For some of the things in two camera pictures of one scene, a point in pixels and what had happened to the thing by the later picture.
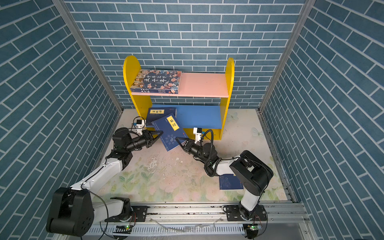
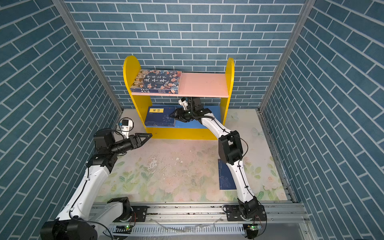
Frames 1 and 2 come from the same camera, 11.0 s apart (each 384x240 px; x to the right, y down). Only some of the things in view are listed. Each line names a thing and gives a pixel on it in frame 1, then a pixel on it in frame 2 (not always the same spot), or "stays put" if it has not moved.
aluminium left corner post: x=89 y=49 stays put
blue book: x=171 y=129 → x=160 y=116
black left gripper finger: x=155 y=132 → x=144 y=136
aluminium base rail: x=182 y=221 stays put
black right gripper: x=190 y=146 → x=180 y=115
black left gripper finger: x=152 y=140 → x=141 y=138
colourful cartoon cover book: x=156 y=81 stays put
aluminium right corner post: x=287 y=55 stays put
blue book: x=230 y=182 stays put
